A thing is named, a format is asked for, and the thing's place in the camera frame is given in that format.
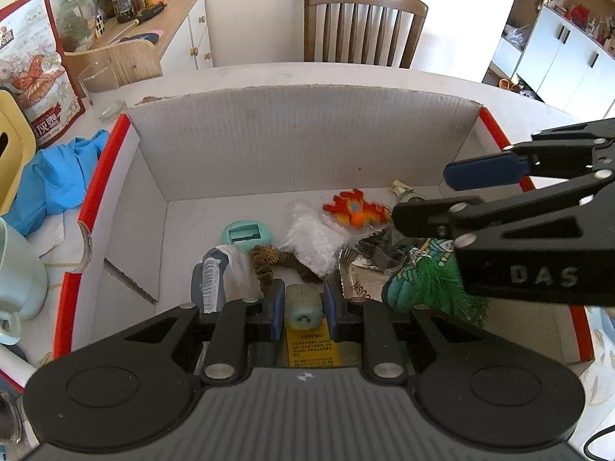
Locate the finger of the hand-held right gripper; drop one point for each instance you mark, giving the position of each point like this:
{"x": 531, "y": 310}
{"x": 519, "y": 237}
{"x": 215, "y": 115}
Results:
{"x": 485, "y": 170}
{"x": 432, "y": 218}

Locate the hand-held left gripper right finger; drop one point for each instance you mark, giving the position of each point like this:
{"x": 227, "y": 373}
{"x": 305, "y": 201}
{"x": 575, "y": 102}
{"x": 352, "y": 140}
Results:
{"x": 331, "y": 309}

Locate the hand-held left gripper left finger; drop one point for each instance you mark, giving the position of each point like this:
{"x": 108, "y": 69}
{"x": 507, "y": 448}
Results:
{"x": 276, "y": 309}

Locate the small yellow box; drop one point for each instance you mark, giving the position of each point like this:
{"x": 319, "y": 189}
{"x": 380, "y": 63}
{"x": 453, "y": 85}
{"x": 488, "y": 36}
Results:
{"x": 312, "y": 350}

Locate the foil snack packet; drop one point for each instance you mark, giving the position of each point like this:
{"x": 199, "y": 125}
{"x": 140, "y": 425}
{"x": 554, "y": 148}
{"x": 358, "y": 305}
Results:
{"x": 365, "y": 269}

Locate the green tassel ornament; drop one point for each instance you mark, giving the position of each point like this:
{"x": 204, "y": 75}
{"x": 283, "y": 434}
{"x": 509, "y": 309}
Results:
{"x": 439, "y": 288}

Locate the white and navy plastic packet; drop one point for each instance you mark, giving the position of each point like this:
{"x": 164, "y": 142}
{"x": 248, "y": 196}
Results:
{"x": 216, "y": 273}

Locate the teal embroidered sachet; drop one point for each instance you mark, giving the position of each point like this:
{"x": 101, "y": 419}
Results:
{"x": 401, "y": 288}

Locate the red and white cardboard box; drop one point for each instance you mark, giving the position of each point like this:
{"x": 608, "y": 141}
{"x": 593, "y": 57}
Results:
{"x": 288, "y": 144}

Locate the pair of orange shoes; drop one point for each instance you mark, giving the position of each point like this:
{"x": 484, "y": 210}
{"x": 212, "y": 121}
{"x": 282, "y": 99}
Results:
{"x": 509, "y": 85}

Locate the red toy figure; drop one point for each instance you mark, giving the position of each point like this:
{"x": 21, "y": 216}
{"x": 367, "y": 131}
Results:
{"x": 580, "y": 15}

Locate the brown wooden slat chair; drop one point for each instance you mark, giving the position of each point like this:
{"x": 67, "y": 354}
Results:
{"x": 365, "y": 24}

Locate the mint green mug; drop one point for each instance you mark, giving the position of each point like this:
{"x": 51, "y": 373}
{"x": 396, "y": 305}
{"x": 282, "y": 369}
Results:
{"x": 19, "y": 278}

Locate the blue cloth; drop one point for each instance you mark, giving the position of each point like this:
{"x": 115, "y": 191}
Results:
{"x": 53, "y": 177}

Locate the white paper roll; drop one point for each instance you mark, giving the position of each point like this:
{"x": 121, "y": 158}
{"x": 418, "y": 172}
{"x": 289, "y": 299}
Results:
{"x": 14, "y": 365}

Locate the clear drinking glass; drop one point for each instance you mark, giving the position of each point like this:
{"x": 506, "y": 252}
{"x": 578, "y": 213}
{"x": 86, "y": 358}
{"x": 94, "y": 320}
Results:
{"x": 102, "y": 93}

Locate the curved wooden stand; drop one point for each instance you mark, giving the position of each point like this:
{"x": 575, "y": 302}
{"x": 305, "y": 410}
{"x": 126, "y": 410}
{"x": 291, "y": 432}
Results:
{"x": 120, "y": 62}

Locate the white wood-top sideboard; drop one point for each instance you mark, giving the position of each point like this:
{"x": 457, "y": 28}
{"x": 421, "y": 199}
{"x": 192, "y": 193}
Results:
{"x": 182, "y": 29}

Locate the blue and pink paddle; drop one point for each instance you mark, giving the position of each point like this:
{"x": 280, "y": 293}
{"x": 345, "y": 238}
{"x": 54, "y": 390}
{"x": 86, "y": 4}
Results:
{"x": 141, "y": 36}

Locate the yellow tissue box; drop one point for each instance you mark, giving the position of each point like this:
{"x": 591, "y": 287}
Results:
{"x": 12, "y": 153}

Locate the black yellow screwdriver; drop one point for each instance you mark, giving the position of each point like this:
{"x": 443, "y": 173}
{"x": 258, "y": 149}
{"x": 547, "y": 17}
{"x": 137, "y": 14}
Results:
{"x": 144, "y": 17}

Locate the red printed snack bag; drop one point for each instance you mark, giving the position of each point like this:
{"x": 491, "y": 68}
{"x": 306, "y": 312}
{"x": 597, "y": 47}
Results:
{"x": 38, "y": 67}

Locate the dark glass jar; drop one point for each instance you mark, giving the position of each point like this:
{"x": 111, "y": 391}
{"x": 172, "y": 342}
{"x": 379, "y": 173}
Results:
{"x": 123, "y": 5}

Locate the white and wood wall cabinet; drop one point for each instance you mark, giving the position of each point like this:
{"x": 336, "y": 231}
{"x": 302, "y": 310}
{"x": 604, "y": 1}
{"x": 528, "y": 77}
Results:
{"x": 567, "y": 62}

